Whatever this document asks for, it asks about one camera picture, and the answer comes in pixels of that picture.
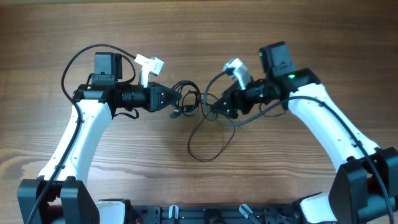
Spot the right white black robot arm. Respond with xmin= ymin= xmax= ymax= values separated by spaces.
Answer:
xmin=210 ymin=42 xmax=397 ymax=223

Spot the black usb cable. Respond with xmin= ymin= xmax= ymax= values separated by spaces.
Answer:
xmin=169 ymin=80 xmax=236 ymax=162

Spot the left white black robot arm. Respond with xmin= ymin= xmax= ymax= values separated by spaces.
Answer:
xmin=17 ymin=52 xmax=181 ymax=223

